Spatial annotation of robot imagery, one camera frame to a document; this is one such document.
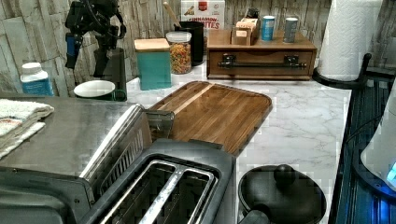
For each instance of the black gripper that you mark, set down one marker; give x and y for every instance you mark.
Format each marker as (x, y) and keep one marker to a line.
(94, 16)

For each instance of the stainless steel toaster oven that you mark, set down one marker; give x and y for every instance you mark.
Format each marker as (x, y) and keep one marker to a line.
(58, 173)

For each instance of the dark cylindrical cup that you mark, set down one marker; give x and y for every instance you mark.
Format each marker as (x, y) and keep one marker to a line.
(119, 76)

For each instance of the green mug white inside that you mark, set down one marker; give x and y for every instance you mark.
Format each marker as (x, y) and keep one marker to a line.
(100, 90)

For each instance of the teal canister with wooden lid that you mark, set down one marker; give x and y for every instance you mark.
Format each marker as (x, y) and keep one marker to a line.
(153, 62)

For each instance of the white capped blue bottle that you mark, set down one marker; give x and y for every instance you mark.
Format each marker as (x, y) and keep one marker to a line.
(34, 80)

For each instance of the wooden spatula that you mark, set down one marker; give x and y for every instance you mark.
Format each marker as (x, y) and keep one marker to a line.
(171, 13)

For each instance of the glass jar of cereal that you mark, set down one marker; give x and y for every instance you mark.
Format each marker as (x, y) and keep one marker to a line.
(180, 51)

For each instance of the white striped kitchen towel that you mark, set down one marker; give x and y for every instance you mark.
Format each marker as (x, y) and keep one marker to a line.
(19, 121)

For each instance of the black utensil holder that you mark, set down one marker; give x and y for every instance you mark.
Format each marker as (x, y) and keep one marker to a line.
(196, 29)

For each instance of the cinnamon oat bites box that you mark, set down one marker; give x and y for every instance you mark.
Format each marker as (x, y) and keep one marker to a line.
(209, 12)

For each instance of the wooden cutting board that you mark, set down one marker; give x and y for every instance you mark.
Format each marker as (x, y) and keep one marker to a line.
(215, 113)

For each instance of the tea bag box organizer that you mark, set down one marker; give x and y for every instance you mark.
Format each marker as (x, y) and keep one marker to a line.
(245, 32)

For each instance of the black two-slot toaster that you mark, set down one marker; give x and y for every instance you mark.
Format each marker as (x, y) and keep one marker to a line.
(171, 182)

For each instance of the blue spice shaker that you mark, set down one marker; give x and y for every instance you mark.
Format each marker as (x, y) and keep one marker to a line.
(268, 23)

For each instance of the wooden drawer box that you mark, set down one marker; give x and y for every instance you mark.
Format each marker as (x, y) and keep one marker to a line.
(219, 44)

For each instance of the grey spice shaker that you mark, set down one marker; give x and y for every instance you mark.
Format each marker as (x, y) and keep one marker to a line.
(290, 30)

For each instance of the black pot with lid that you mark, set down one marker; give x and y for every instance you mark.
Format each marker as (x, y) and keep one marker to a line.
(279, 194)

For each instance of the paper towel roll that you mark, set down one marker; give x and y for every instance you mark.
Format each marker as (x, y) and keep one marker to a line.
(349, 30)

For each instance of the black paper towel holder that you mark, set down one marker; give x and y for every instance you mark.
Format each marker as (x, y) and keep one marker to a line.
(355, 82)

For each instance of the black drawer handle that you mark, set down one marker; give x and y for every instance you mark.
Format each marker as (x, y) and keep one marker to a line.
(229, 61)

